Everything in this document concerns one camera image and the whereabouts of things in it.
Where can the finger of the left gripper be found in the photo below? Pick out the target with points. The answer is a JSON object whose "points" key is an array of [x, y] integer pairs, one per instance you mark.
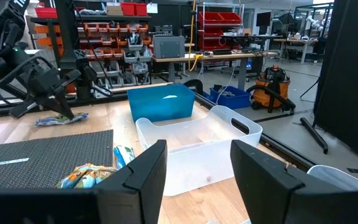
{"points": [[53, 102], [65, 104]]}

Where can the black divider panel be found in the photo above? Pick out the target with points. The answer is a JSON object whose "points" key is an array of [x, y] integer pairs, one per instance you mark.
{"points": [[346, 77]]}

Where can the shelving with orange parts bins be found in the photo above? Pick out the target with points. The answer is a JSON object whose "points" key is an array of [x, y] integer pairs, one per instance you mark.
{"points": [[113, 29]]}

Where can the blue plastic crate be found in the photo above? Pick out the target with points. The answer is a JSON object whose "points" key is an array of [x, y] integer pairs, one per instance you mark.
{"points": [[232, 99]]}

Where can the white and blue granola bar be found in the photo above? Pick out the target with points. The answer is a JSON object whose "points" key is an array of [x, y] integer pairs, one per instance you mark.
{"points": [[51, 120], [123, 155]]}

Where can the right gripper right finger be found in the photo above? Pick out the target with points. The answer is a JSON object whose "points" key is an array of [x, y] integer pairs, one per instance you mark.
{"points": [[259, 193]]}

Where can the teal plastic bin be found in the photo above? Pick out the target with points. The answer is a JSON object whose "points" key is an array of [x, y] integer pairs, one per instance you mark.
{"points": [[160, 105]]}

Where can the wooden top workbench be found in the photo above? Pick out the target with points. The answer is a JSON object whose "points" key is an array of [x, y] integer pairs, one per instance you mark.
{"points": [[228, 56]]}

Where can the orange shop vacuum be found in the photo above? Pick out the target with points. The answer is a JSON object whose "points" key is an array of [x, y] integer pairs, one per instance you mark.
{"points": [[270, 90]]}

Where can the metal rack with red bins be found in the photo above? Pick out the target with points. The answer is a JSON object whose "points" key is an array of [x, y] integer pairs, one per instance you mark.
{"points": [[219, 18]]}

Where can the white tape strip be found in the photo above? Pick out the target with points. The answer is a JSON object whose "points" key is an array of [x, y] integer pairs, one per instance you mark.
{"points": [[5, 162]]}

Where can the grey metal case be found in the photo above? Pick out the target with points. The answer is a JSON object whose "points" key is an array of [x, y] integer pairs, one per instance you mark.
{"points": [[168, 46]]}

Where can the grey woven placemat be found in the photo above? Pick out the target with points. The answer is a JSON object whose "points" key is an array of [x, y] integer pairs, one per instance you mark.
{"points": [[42, 146]]}

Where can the black monitor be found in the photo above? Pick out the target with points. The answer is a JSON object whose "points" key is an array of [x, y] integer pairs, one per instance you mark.
{"points": [[263, 18]]}

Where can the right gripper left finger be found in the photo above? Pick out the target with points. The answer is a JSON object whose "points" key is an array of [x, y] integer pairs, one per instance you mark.
{"points": [[141, 193]]}

